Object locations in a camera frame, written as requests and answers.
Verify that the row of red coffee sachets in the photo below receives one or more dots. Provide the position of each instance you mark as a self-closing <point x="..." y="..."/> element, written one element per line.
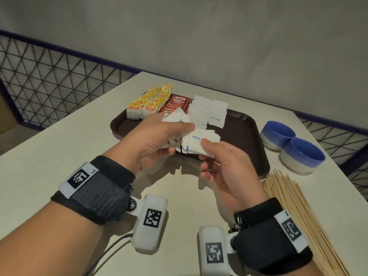
<point x="176" y="102"/>

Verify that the square white sugar packet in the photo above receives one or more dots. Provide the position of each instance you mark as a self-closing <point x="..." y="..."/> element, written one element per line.
<point x="218" y="110"/>
<point x="217" y="119"/>
<point x="218" y="102"/>
<point x="192" y="143"/>

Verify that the bundle of wooden stir sticks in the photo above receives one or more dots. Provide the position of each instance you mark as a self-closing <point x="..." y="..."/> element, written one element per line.
<point x="299" y="212"/>

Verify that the row of white sugar packets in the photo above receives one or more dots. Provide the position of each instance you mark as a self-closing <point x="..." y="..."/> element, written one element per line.
<point x="199" y="109"/>

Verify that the brown plastic tray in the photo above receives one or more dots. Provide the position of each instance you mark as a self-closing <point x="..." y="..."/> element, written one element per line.
<point x="244" y="140"/>

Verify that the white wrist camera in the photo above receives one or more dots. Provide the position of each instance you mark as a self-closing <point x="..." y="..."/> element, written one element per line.
<point x="149" y="241"/>
<point x="212" y="235"/>

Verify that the purple metal mesh railing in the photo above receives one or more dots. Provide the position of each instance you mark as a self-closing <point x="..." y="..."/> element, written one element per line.
<point x="57" y="48"/>

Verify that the bundle of white sugar packets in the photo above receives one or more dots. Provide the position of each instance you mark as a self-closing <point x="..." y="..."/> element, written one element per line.
<point x="175" y="116"/>

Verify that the person's left hand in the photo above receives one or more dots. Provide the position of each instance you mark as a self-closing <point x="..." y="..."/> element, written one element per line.
<point x="143" y="143"/>

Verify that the person's right hand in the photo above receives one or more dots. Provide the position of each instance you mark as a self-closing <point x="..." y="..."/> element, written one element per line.
<point x="235" y="178"/>

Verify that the person's left forearm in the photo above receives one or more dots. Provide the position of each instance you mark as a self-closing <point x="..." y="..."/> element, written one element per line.
<point x="46" y="244"/>

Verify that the blue and white bowl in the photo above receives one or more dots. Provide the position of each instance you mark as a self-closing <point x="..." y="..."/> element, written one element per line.
<point x="277" y="129"/>
<point x="304" y="150"/>

